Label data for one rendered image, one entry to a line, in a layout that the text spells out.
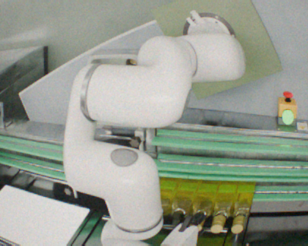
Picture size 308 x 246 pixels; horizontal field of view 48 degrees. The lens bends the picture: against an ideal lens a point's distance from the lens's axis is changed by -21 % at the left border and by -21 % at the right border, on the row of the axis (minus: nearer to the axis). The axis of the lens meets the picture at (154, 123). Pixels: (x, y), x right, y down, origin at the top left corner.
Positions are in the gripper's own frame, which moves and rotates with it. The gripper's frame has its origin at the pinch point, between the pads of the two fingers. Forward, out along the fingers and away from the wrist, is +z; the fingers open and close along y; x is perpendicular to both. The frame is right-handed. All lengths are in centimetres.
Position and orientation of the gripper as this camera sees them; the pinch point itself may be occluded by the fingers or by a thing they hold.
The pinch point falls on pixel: (197, 225)
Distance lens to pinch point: 102.5
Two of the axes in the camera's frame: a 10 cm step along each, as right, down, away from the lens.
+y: -0.2, -9.2, -4.0
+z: 5.1, -3.5, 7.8
